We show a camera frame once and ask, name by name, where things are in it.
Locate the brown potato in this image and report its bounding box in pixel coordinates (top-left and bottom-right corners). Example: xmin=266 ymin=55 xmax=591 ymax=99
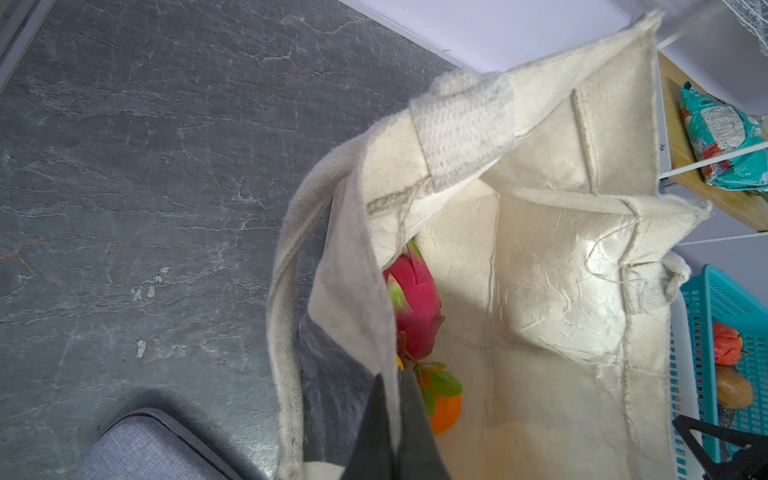
xmin=716 ymin=365 xmax=754 ymax=410

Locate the grey fabric glasses case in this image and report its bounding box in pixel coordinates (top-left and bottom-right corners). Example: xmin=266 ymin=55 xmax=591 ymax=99
xmin=76 ymin=408 xmax=240 ymax=480

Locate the white wooden two-tier shelf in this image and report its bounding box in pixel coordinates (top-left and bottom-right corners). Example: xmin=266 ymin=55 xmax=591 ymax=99
xmin=653 ymin=17 xmax=768 ymax=241

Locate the pink dragon fruit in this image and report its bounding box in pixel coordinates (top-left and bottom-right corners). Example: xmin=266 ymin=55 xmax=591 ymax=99
xmin=383 ymin=239 xmax=444 ymax=361

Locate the teal snack bag lower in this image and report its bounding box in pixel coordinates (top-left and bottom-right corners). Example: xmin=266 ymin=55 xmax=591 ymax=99
xmin=679 ymin=82 xmax=767 ymax=194

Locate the white plastic fruit basket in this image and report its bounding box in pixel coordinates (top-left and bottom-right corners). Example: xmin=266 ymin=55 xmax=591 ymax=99
xmin=669 ymin=293 xmax=704 ymax=480

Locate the cream canvas tote bag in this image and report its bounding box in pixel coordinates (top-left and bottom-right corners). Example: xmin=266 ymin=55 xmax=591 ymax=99
xmin=266 ymin=11 xmax=711 ymax=479

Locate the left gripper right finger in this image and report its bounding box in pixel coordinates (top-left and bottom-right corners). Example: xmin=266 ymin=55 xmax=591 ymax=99
xmin=395 ymin=371 xmax=450 ymax=480

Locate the teal plastic vegetable basket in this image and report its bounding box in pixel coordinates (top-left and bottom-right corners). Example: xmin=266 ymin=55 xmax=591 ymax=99
xmin=681 ymin=265 xmax=767 ymax=436

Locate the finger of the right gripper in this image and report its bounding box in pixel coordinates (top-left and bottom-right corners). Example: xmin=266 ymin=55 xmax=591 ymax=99
xmin=672 ymin=415 xmax=767 ymax=480

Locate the red bell pepper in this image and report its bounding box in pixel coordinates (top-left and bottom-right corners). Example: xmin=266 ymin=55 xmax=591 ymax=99
xmin=712 ymin=321 xmax=743 ymax=366

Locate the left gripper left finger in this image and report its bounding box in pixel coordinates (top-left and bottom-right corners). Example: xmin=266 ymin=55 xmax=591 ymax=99
xmin=340 ymin=375 xmax=394 ymax=480

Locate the white wire wall basket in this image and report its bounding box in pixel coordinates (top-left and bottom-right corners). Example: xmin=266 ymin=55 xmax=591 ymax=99
xmin=723 ymin=0 xmax=768 ymax=56

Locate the orange fruit with leaves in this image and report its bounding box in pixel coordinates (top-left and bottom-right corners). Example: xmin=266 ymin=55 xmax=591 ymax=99
xmin=414 ymin=362 xmax=463 ymax=435

